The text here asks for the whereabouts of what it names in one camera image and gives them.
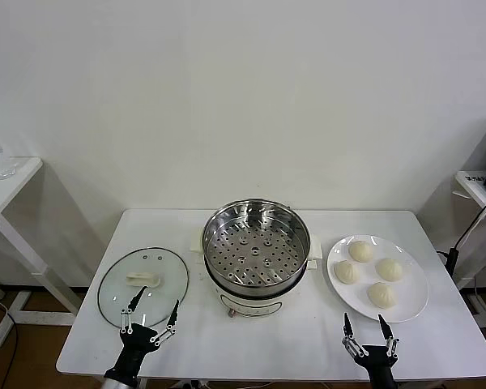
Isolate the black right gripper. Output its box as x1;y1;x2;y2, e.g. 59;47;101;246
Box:
340;312;399;389

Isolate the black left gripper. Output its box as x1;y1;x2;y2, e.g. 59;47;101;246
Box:
104;285;181;381

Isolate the white side table with glassware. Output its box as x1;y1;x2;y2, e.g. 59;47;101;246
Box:
0;156;86;327

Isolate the white round plate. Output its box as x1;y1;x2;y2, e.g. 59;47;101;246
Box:
326;233;429;323

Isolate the clear glass bowl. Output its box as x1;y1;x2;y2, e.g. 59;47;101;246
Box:
0;156;18;180

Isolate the perforated stainless steamer basket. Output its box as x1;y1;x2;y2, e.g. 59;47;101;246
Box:
202;197;311;297

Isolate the white steamed baozi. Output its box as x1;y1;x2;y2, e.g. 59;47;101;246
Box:
348;240;374;263
367;282;399;310
333;259;361;284
375;258;404;282

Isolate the white electric cooker base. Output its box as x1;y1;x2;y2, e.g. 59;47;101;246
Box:
190;233;323;319

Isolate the glass lid with white handle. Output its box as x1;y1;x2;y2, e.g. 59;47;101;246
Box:
96;246;190;328

